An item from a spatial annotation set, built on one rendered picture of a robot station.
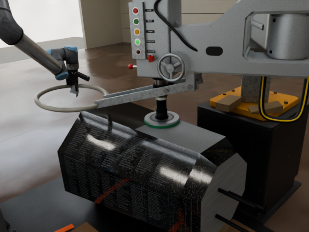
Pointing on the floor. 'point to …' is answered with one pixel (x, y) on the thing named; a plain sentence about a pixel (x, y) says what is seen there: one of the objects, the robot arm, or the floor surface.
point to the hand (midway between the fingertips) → (77, 94)
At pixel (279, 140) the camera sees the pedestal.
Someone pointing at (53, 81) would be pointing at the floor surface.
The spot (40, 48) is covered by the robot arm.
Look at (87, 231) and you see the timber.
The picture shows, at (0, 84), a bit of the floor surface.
